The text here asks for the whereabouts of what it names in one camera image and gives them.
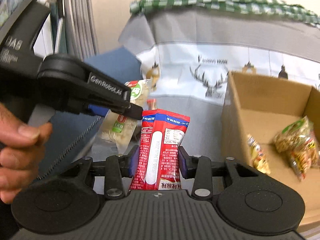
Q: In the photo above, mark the brown cardboard box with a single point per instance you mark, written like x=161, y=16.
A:
x=262, y=106

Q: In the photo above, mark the grey curtain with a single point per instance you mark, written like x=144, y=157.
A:
x=81, y=38

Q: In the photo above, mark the grey deer print sofa cover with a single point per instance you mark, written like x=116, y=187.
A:
x=196, y=48

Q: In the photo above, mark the yellow biscuit snack bag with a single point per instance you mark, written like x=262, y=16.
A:
x=259, y=159

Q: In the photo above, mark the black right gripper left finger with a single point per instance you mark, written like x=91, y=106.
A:
x=116, y=168

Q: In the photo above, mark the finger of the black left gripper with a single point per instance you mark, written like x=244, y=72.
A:
x=133, y=111

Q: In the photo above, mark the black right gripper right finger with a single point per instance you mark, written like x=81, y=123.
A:
x=199, y=168

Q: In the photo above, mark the green label peanut snack bag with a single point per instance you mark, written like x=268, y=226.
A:
x=116, y=131

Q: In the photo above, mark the green checkered cloth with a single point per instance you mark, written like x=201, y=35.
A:
x=245, y=7

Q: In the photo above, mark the blue sofa armrest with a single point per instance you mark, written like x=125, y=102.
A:
x=73, y=130

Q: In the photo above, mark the red white snack pouch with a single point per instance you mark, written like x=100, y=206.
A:
x=158, y=166

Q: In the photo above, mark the left hand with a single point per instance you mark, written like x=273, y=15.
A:
x=24, y=149

